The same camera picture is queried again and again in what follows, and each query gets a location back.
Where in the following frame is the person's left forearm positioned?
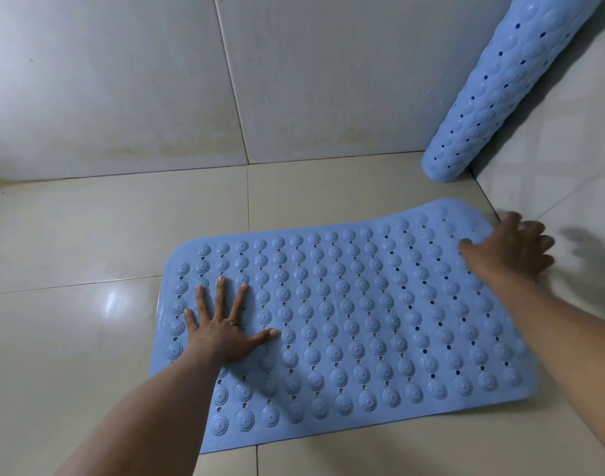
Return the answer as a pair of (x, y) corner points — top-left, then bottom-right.
(54, 342), (235, 476)

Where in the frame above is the person's right hand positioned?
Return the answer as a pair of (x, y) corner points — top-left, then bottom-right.
(458, 211), (556, 289)

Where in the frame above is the rolled blue bath mat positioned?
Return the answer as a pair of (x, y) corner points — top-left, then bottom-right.
(421, 0), (605, 184)

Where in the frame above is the person's left hand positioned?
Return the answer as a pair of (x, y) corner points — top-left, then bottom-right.
(183, 275), (279, 367)

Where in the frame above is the person's right forearm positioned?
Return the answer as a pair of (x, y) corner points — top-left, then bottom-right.
(471, 270), (605, 476)

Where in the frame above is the blue studded bath mat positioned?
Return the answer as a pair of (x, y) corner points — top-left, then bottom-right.
(149, 198), (542, 433)

